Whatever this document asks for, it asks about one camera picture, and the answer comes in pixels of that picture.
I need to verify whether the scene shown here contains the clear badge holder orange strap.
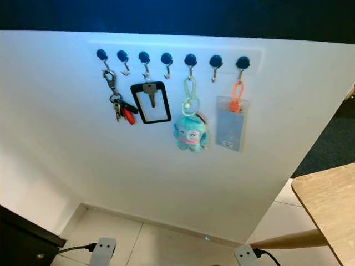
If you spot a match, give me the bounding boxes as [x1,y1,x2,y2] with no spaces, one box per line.
[216,80,250,152]

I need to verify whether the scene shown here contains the black cabinet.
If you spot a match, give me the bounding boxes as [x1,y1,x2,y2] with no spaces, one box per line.
[0,206,67,266]

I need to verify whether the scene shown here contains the white board panel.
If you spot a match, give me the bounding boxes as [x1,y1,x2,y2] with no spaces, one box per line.
[0,30,355,247]

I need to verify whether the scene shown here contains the blue magnetic metal hook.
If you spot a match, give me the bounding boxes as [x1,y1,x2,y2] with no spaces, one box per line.
[184,53,198,80]
[235,55,251,83]
[160,52,174,79]
[117,50,131,76]
[209,54,224,83]
[138,52,151,78]
[96,49,111,73]

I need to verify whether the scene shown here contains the key bunch with red tag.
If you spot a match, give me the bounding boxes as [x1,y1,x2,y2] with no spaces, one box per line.
[103,70,139,126]

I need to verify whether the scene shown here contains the silver key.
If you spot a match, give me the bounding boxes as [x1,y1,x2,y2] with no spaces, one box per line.
[143,83,158,109]

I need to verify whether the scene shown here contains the wooden table leg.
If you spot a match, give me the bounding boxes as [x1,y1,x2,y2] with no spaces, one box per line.
[248,228,329,250]

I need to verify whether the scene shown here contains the light wooden table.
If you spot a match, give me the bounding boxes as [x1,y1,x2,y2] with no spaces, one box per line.
[292,162,355,266]

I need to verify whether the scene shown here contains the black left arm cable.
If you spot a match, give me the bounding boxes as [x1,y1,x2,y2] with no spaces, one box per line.
[51,243,98,257]

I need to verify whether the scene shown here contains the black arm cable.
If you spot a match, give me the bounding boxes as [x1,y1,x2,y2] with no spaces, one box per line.
[254,248,282,266]
[51,243,98,257]

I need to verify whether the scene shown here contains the black rectangular frame holder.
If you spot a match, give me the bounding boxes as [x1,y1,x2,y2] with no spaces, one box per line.
[130,81,172,125]

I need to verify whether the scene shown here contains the blue plush doll keychain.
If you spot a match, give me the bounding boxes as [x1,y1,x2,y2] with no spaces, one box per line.
[173,76,209,152]

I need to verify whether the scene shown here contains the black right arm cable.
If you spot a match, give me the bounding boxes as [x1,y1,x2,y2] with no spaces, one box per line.
[254,248,282,266]

